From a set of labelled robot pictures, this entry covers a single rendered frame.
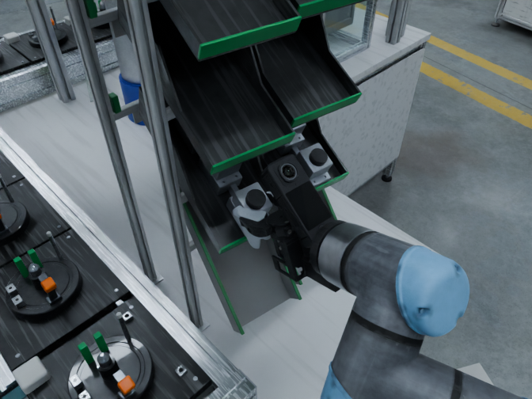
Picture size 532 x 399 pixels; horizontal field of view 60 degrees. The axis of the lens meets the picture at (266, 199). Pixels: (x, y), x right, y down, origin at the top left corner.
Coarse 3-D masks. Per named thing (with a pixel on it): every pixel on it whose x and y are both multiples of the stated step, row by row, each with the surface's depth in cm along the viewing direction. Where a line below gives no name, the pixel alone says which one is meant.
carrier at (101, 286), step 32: (32, 256) 91; (64, 256) 99; (96, 256) 99; (0, 288) 93; (32, 288) 91; (64, 288) 91; (96, 288) 93; (0, 320) 88; (32, 320) 88; (64, 320) 88; (96, 320) 90; (32, 352) 83
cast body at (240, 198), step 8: (256, 184) 71; (232, 192) 75; (240, 192) 70; (248, 192) 69; (256, 192) 69; (264, 192) 71; (232, 200) 71; (240, 200) 69; (248, 200) 68; (256, 200) 68; (264, 200) 69; (232, 208) 73; (256, 208) 69; (264, 208) 69
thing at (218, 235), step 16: (144, 112) 75; (176, 128) 79; (176, 144) 77; (176, 160) 71; (192, 160) 77; (256, 160) 76; (192, 176) 76; (256, 176) 78; (192, 192) 71; (208, 192) 75; (224, 192) 76; (208, 208) 74; (224, 208) 74; (272, 208) 77; (208, 224) 70; (224, 224) 73; (224, 240) 72; (240, 240) 71
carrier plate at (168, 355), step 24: (120, 312) 89; (144, 312) 89; (144, 336) 85; (168, 336) 85; (48, 360) 82; (72, 360) 82; (168, 360) 82; (192, 360) 82; (48, 384) 79; (168, 384) 79; (192, 384) 79
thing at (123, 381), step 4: (116, 372) 70; (120, 372) 70; (116, 376) 70; (120, 376) 70; (124, 376) 70; (128, 376) 69; (116, 380) 70; (120, 380) 70; (124, 380) 69; (128, 380) 69; (132, 380) 69; (120, 384) 68; (124, 384) 68; (128, 384) 68; (132, 384) 69; (120, 388) 68; (124, 388) 68; (128, 388) 68; (132, 388) 69; (124, 392) 68; (128, 392) 69; (124, 396) 73
